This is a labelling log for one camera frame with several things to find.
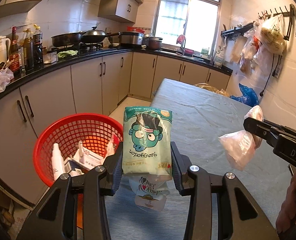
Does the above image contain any torn red carton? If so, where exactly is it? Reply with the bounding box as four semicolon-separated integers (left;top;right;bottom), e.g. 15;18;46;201
105;133;120;158

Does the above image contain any white plastic bottle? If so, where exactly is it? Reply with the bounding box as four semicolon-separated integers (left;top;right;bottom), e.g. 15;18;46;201
51;143;65;181

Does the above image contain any pink plastic bag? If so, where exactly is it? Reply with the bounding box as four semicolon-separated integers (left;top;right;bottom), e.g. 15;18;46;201
217;104;265;172

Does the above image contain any green cartoon tissue pack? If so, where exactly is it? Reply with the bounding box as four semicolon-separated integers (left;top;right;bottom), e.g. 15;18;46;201
122;106;172;181

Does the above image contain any white barcode medicine box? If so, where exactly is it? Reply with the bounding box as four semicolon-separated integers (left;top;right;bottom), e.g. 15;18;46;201
64;157;85;177

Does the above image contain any red white wet wipe pack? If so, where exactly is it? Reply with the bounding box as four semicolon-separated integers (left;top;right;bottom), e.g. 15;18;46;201
128;176;170;212

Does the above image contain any red plastic mesh basket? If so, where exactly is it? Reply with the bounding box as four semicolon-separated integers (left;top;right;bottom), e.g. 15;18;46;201
33;113;123;187

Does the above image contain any blue plastic bag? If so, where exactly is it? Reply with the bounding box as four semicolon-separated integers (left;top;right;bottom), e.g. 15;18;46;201
230;83;259;107

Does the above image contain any grey blue tablecloth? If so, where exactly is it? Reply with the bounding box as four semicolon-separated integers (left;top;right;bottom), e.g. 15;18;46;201
106;79;291;239

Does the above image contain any yellow plastic bag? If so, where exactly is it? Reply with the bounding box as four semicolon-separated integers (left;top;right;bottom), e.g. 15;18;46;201
195;83;230;97

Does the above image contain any hanging bag of food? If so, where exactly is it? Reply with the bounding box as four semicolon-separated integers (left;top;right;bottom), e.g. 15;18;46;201
255;14;286;55

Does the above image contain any green cloth on counter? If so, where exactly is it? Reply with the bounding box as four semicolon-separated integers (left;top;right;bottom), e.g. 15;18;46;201
57;50;78;60

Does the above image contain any sink faucet with pink cloth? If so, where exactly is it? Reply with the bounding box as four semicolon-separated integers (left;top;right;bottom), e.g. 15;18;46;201
176;34;186;55

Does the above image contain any dark cooking pot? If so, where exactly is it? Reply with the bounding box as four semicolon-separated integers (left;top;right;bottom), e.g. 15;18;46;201
143;36;163;50

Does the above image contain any dark soy sauce bottle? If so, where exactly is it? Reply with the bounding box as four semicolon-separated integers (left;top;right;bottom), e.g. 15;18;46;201
33;24;43;69

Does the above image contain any black lidded wok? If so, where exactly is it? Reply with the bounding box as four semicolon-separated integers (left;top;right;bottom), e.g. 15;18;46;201
81;24;121;44

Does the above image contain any silver rice cooker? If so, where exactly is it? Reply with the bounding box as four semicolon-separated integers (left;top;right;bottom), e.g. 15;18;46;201
119;31;144;47

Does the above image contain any black frying pan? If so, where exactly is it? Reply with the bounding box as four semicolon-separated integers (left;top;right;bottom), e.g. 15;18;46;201
51;31;85;48

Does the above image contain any red label sauce bottle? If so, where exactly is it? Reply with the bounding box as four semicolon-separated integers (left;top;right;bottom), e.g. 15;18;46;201
9;27;20;75

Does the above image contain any black power cable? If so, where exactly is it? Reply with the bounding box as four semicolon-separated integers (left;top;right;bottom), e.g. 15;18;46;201
259;53;276;98

